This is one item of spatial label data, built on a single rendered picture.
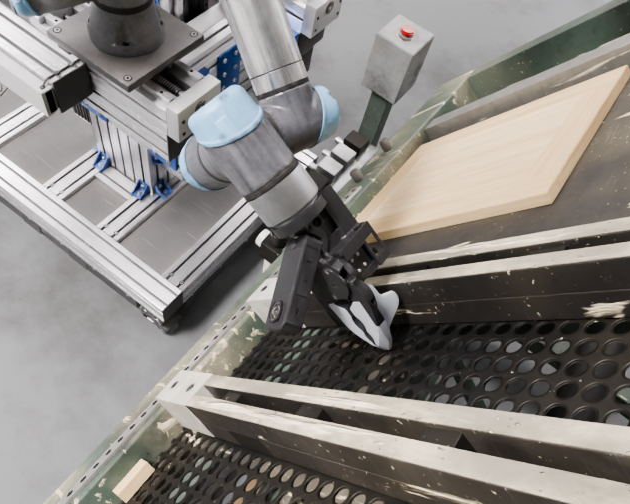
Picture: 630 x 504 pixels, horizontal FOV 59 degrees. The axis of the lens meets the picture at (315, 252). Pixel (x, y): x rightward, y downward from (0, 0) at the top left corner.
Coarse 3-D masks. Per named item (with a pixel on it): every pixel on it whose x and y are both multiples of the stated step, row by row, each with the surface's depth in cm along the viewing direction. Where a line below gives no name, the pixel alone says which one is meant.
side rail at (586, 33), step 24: (624, 0) 115; (576, 24) 123; (600, 24) 119; (624, 24) 117; (528, 48) 132; (552, 48) 129; (576, 48) 126; (480, 72) 144; (504, 72) 140; (528, 72) 136; (480, 96) 148
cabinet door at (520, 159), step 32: (576, 96) 98; (608, 96) 89; (480, 128) 116; (512, 128) 105; (544, 128) 96; (576, 128) 87; (416, 160) 126; (448, 160) 113; (480, 160) 102; (512, 160) 93; (544, 160) 85; (576, 160) 81; (384, 192) 122; (416, 192) 110; (448, 192) 99; (480, 192) 90; (512, 192) 82; (544, 192) 76; (384, 224) 105; (416, 224) 96; (448, 224) 91
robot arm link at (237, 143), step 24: (216, 96) 58; (240, 96) 59; (192, 120) 59; (216, 120) 58; (240, 120) 58; (264, 120) 60; (216, 144) 59; (240, 144) 59; (264, 144) 59; (216, 168) 63; (240, 168) 60; (264, 168) 60; (288, 168) 61; (240, 192) 63; (264, 192) 61
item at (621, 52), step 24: (600, 48) 103; (624, 48) 97; (552, 72) 109; (576, 72) 105; (600, 72) 102; (504, 96) 117; (528, 96) 114; (432, 120) 138; (456, 120) 128; (480, 120) 124
